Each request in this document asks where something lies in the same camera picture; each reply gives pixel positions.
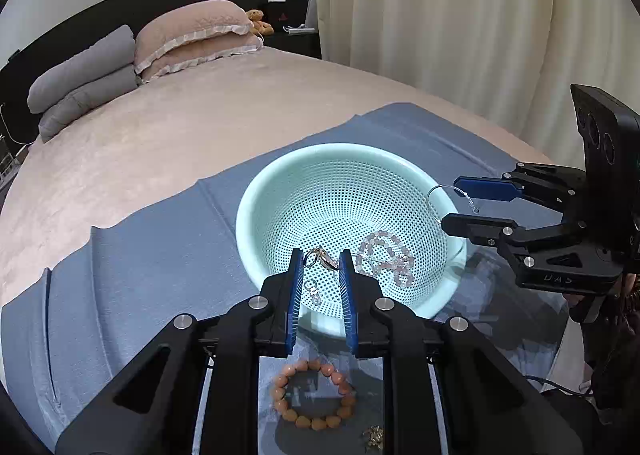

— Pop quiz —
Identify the brown teddy bear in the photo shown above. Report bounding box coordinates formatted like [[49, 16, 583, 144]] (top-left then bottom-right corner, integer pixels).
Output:
[[244, 9, 275, 37]]

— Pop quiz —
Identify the silver hoop bracelet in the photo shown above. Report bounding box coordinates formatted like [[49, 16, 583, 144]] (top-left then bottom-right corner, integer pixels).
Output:
[[426, 184, 482, 226]]

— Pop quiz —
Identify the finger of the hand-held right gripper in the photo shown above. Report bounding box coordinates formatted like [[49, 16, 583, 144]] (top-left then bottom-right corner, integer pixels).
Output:
[[453, 162, 589, 222], [440, 212, 587, 262]]

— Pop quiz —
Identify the cream curtain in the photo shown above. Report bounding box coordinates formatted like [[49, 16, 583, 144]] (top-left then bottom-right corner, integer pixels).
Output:
[[312, 0, 640, 172]]

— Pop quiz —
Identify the bed with pink blanket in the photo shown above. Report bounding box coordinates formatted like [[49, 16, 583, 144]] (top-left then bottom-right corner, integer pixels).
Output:
[[0, 44, 553, 308]]

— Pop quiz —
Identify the pink frilled pillow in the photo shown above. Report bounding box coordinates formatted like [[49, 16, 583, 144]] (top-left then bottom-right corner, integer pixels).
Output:
[[139, 34, 265, 84], [134, 0, 256, 76]]

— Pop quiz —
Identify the black cable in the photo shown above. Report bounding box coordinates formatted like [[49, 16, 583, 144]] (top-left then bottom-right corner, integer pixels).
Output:
[[524, 374, 597, 398]]

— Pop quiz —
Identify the pink bead bracelet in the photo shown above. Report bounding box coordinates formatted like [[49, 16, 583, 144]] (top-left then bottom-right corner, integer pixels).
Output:
[[355, 230, 415, 287]]

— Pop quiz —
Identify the black nightstand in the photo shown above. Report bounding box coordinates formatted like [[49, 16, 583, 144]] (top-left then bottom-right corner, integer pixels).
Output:
[[262, 27, 322, 60]]

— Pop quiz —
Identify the small gold jewelry piece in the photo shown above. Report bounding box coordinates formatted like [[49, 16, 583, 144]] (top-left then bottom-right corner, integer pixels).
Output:
[[360, 425, 385, 450]]

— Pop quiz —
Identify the black clothing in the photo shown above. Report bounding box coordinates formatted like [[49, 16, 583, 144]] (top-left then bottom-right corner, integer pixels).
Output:
[[569, 272, 640, 412]]

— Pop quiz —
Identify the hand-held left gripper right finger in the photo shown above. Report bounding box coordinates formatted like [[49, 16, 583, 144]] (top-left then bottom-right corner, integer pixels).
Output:
[[338, 250, 584, 455]]

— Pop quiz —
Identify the black headboard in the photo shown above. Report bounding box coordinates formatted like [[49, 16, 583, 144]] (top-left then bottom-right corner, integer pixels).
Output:
[[0, 0, 312, 136]]

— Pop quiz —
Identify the blue cloth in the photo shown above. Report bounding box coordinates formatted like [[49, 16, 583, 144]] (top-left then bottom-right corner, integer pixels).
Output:
[[0, 102, 592, 455]]

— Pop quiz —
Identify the mint green plastic basket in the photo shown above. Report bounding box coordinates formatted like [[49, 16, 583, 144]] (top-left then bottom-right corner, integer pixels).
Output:
[[235, 143, 468, 336]]

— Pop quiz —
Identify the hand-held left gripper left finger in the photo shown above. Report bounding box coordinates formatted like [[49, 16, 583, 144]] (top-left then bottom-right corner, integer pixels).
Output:
[[55, 249, 306, 455]]

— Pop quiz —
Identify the grey folded blanket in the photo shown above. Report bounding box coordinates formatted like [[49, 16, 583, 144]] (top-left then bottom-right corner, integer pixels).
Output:
[[27, 25, 137, 114], [38, 66, 142, 144]]

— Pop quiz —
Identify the orange bead bracelet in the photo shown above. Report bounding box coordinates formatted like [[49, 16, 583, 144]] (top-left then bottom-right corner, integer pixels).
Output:
[[270, 357, 357, 431]]

